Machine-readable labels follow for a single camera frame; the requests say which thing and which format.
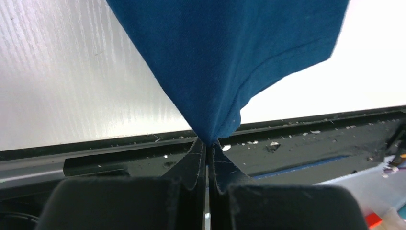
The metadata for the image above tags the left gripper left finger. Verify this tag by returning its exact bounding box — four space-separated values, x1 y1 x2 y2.
36 139 206 230

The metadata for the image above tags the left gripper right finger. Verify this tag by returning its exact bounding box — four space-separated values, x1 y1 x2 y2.
207 143 368 230

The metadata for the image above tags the navy blue printed t-shirt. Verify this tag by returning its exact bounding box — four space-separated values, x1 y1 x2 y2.
108 0 348 145

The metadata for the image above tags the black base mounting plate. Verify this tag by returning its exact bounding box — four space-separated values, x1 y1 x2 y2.
63 107 406 184

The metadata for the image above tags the white slotted cable duct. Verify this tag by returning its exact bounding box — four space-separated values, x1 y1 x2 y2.
319 164 406 216

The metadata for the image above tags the aluminium frame rail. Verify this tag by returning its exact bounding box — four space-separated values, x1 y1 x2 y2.
0 135 195 189

